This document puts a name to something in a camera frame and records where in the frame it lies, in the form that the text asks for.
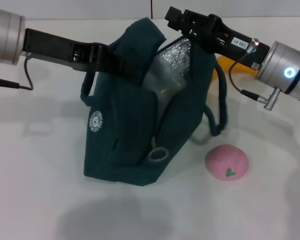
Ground clear plastic food container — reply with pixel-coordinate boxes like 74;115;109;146
142;53;188;101

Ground yellow banana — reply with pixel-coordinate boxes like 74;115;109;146
216;55;260;77

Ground dark teal insulated lunch bag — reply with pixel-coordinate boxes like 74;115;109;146
79;16;227;187

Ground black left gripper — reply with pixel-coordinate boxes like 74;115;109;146
23;28;147;85

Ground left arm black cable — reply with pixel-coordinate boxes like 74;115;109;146
0;56;35;91

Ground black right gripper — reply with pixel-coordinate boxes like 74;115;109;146
164;6;271;70

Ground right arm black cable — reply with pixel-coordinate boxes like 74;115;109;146
228;38;283;110

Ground pink peach toy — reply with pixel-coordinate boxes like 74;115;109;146
205;144;250;181

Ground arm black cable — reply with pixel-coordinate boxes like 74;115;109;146
228;38;283;110
0;56;35;91

